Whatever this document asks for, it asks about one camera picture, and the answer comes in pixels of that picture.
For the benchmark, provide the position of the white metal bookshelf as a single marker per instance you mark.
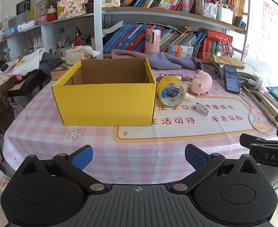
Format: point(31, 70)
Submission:
point(97, 16)

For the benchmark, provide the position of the alphabet wall poster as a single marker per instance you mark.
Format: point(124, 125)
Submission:
point(271, 33)

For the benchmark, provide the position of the pink cylindrical device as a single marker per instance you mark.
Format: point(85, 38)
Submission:
point(152, 41)

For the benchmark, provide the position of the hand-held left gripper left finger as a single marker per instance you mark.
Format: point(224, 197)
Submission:
point(82, 157)

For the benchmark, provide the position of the black smartphone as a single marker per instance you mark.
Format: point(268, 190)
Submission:
point(231, 79)

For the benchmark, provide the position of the pink checked printed tablecloth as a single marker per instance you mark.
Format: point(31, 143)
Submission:
point(46, 127)

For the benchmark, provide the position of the pile of clothes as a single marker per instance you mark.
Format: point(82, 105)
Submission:
point(30, 61)

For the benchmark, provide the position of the orange blue white carton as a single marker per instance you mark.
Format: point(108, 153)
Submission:
point(180, 48)
point(179, 54)

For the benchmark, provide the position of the purple and mauve cloth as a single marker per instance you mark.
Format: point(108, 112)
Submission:
point(172, 60)

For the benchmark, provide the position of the row of yellow books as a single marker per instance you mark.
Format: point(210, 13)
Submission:
point(238, 4)

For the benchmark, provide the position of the yellow cardboard box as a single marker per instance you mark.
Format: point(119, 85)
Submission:
point(105, 104)

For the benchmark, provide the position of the brown paper envelope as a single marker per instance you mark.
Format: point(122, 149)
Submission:
point(229, 61)

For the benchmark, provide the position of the pastel rainbow bottle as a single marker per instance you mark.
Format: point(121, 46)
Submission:
point(185, 1)

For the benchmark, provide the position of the white storage box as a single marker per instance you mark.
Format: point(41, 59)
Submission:
point(225, 15)

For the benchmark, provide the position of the pink plush pig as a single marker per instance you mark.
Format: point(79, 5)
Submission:
point(202, 81)

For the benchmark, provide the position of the clear packing tape roll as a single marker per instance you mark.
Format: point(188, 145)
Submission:
point(161, 82)

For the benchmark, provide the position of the pink cat figurine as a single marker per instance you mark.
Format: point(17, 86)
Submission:
point(71, 4)

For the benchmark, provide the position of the crumpled white tissue pack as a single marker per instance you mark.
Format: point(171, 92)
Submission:
point(77, 54)

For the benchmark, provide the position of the red pens in holder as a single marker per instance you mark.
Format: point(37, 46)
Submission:
point(80, 37)

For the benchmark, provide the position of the pen holder with pens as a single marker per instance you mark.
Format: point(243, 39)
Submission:
point(205, 8)

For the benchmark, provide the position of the row of leaning blue books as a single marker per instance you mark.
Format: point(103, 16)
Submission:
point(124, 37)

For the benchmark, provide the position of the small white red box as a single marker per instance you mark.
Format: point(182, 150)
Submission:
point(201, 108)

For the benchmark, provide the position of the colourful glittery ornament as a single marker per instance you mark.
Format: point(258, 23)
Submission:
point(225, 48)

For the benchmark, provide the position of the stack of workbooks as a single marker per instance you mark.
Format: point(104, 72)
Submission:
point(271, 111)

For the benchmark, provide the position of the blue tissue pack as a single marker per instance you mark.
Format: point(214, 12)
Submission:
point(9, 32)

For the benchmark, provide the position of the red dictionaries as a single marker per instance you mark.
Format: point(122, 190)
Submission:
point(210, 43)

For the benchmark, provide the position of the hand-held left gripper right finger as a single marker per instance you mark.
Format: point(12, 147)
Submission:
point(195, 157)

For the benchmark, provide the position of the stack of papers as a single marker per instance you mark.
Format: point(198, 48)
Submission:
point(245, 73)

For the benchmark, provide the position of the red round doll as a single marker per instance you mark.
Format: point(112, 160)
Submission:
point(51, 14)

